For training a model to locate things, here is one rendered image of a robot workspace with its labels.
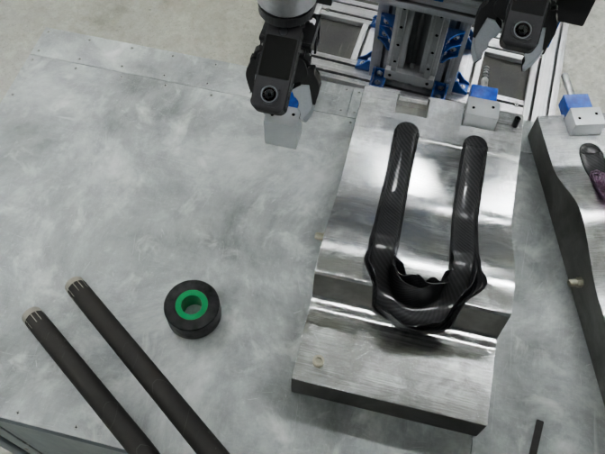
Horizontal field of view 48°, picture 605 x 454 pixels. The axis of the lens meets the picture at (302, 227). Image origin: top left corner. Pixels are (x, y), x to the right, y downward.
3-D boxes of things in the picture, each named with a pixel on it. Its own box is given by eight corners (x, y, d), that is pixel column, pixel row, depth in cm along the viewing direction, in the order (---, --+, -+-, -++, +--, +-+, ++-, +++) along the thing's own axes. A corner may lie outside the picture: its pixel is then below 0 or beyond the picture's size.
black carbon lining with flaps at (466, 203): (392, 127, 109) (401, 87, 101) (492, 147, 108) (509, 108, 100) (349, 322, 93) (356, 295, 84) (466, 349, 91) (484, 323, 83)
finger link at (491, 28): (479, 39, 102) (512, -5, 94) (474, 68, 99) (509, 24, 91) (460, 31, 102) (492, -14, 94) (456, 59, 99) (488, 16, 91)
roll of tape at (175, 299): (160, 333, 99) (156, 324, 96) (176, 285, 103) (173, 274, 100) (213, 344, 98) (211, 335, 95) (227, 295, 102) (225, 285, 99)
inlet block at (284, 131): (285, 80, 110) (285, 57, 105) (315, 86, 109) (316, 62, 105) (264, 143, 103) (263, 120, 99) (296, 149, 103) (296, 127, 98)
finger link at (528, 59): (546, 46, 100) (548, -5, 93) (543, 76, 97) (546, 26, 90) (523, 47, 101) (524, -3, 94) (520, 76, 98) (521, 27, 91)
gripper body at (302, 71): (321, 46, 96) (325, -23, 86) (307, 91, 92) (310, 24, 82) (269, 36, 97) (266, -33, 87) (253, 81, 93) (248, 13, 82)
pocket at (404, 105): (395, 104, 114) (399, 90, 111) (427, 111, 113) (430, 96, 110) (391, 125, 112) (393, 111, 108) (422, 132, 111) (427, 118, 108)
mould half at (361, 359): (360, 118, 119) (367, 64, 107) (508, 148, 116) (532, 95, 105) (291, 391, 95) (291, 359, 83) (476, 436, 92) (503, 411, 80)
